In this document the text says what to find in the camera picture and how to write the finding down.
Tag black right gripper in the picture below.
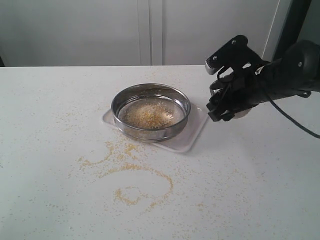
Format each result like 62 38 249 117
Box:
206 59 285 122

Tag stainless steel cup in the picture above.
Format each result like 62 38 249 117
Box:
210 80 251 119

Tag yellow-brown granules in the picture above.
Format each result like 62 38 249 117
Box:
121 102 175 130

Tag round stainless steel sieve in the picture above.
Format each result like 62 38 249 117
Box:
110 83 191 143

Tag white plastic tray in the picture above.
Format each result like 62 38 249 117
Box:
102 103 209 153

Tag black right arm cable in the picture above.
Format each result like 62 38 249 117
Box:
216 62 320 139

